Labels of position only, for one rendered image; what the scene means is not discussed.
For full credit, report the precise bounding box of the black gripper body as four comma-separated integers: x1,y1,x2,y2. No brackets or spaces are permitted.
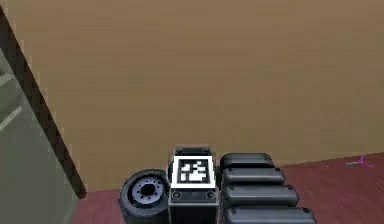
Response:
118,168,172,224

